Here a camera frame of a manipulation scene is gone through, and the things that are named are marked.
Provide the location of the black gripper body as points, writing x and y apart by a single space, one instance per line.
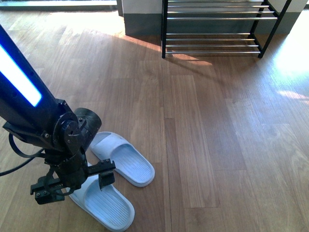
64 178

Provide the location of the light blue slipper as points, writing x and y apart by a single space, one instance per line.
108 206
129 162

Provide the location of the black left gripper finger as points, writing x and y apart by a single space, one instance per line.
105 179

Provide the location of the black metal shoe rack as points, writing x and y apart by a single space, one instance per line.
219 27

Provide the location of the black robot arm blue light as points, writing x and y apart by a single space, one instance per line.
41 126

